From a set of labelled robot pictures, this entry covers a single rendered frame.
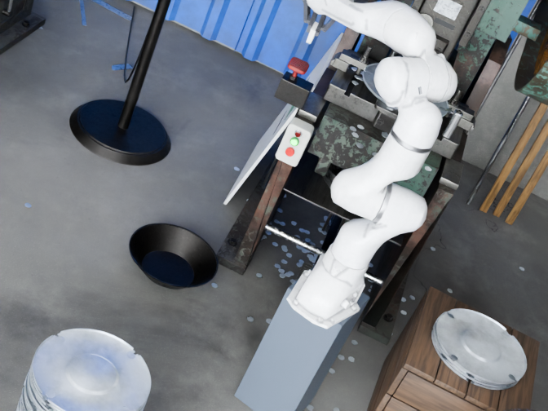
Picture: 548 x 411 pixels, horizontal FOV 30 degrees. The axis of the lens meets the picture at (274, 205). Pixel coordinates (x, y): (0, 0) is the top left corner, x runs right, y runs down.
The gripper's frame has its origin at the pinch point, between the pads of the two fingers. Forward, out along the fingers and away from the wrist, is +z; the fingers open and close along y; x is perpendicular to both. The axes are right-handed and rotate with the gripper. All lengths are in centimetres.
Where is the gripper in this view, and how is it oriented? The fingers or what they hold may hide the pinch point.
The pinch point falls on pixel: (312, 33)
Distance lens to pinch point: 309.4
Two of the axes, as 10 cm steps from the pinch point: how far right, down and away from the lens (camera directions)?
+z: -2.0, 4.7, 8.6
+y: 8.9, 4.5, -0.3
